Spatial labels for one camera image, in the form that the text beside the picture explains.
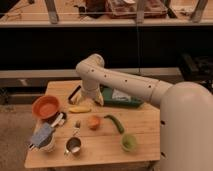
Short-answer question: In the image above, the white mug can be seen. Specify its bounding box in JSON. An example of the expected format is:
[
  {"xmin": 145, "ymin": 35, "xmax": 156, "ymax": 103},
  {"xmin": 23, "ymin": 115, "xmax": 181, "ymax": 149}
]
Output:
[{"xmin": 40, "ymin": 135, "xmax": 55, "ymax": 153}]

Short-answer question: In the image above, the clear plastic bag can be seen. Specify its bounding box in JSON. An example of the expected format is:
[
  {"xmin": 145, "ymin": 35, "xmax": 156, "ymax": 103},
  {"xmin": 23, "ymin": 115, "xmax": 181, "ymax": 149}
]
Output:
[{"xmin": 112, "ymin": 89, "xmax": 131, "ymax": 101}]

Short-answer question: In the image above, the orange fruit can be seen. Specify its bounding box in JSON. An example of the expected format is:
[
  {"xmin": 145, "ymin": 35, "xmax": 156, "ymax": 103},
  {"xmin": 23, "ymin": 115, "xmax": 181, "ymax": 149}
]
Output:
[{"xmin": 88, "ymin": 115, "xmax": 101, "ymax": 130}]

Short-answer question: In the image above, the green plastic cup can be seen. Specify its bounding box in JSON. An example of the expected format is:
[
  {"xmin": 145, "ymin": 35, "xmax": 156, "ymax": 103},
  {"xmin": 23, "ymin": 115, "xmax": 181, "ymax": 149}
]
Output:
[{"xmin": 121, "ymin": 134, "xmax": 137, "ymax": 152}]

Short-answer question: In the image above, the green plastic tray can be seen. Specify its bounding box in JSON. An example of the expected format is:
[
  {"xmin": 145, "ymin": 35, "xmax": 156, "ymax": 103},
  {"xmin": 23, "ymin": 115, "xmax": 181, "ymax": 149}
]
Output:
[{"xmin": 101, "ymin": 87, "xmax": 143, "ymax": 108}]

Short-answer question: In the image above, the orange plastic bowl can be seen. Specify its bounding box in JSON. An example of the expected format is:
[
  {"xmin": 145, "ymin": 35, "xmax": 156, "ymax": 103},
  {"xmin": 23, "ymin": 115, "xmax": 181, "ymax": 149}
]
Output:
[{"xmin": 32, "ymin": 95, "xmax": 60, "ymax": 119}]

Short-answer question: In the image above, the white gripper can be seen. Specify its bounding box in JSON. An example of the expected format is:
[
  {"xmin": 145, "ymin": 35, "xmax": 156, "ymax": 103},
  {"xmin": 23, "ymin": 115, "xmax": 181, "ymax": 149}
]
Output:
[{"xmin": 71, "ymin": 79, "xmax": 104, "ymax": 106}]

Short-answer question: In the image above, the blue cloth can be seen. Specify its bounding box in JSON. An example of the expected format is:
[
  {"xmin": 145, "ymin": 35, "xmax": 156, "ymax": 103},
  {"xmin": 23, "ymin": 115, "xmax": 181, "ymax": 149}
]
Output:
[{"xmin": 30, "ymin": 123, "xmax": 55, "ymax": 148}]

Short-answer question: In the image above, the white handled brush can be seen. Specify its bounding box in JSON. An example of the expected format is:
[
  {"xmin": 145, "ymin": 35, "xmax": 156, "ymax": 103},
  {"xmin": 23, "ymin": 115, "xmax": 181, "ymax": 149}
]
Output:
[{"xmin": 51, "ymin": 112, "xmax": 66, "ymax": 128}]

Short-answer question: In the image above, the green chili pepper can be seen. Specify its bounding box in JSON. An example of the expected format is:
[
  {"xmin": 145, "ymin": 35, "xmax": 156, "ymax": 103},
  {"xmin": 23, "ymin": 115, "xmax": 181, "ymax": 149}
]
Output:
[{"xmin": 104, "ymin": 115, "xmax": 125, "ymax": 134}]

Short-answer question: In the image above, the wooden shelf rail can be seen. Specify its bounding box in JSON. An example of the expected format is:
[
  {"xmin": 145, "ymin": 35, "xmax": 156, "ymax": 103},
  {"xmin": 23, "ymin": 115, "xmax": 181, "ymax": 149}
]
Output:
[{"xmin": 0, "ymin": 67, "xmax": 181, "ymax": 79}]

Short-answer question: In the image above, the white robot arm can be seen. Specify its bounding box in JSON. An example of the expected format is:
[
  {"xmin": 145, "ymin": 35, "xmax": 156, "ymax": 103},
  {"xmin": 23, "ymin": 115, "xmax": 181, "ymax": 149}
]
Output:
[{"xmin": 76, "ymin": 54, "xmax": 213, "ymax": 171}]

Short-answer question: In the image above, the metal measuring cup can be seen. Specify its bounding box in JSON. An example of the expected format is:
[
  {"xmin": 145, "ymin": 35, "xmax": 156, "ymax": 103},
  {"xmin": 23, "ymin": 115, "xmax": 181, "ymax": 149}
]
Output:
[{"xmin": 64, "ymin": 137, "xmax": 81, "ymax": 155}]

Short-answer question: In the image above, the black whiteboard eraser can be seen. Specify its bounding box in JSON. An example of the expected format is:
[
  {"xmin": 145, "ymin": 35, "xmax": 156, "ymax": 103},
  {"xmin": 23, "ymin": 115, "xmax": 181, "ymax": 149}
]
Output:
[{"xmin": 68, "ymin": 85, "xmax": 81, "ymax": 104}]

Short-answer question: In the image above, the yellow banana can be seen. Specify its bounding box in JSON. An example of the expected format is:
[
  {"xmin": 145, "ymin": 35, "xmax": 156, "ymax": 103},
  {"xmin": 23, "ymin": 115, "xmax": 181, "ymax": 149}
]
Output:
[{"xmin": 68, "ymin": 106, "xmax": 91, "ymax": 113}]

